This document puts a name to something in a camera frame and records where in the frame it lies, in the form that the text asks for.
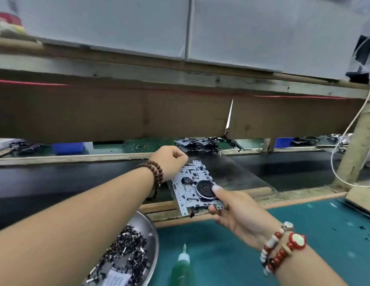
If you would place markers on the person's right hand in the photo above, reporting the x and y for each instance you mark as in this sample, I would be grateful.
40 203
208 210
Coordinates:
247 217

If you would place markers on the person's left hand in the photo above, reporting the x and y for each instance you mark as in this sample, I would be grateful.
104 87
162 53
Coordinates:
170 160

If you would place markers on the metal chassis plate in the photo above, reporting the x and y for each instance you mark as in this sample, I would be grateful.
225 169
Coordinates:
191 187

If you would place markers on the finished mechanisms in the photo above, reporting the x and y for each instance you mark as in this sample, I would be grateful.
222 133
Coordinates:
200 144

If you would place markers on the round metal bowl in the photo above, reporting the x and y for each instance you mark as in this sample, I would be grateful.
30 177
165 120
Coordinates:
150 235

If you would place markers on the green glue squeeze bottle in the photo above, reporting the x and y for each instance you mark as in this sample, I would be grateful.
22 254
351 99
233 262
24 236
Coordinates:
182 271

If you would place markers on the pile of small metal parts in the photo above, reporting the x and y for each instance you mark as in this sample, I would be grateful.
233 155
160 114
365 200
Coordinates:
128 250

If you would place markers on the black conveyor belt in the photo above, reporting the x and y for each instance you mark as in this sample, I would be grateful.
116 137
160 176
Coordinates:
66 178

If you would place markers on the person's left forearm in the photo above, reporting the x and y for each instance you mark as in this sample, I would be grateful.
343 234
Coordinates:
66 235

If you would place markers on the clear plastic sheet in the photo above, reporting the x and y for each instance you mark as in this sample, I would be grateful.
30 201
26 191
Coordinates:
244 175

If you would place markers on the brown cardboard panel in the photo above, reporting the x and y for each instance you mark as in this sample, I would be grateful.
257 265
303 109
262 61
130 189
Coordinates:
113 116

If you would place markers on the blue plastic bin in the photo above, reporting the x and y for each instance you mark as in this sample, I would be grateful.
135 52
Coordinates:
68 148
284 142

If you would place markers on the wooden shelf beam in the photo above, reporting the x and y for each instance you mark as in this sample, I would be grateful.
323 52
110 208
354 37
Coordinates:
143 71

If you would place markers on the flat cardboard piece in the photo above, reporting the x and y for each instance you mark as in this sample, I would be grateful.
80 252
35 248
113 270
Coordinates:
362 199

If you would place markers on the wooden post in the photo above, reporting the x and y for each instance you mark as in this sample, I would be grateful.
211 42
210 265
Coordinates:
358 146

